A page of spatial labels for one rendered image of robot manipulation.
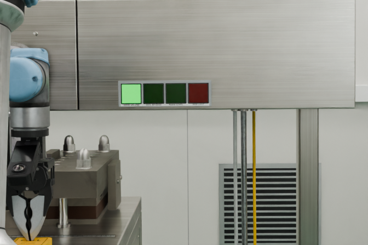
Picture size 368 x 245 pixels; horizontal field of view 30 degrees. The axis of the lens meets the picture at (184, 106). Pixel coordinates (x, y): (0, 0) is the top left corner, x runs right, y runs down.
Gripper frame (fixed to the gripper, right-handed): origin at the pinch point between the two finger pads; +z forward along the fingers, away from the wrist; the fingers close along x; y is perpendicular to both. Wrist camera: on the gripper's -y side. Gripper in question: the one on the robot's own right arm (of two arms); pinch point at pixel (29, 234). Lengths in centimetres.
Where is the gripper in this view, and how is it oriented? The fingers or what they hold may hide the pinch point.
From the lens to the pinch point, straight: 136.0
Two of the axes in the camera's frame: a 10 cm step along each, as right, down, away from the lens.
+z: 0.1, 10.0, 0.5
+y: 0.2, -0.5, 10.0
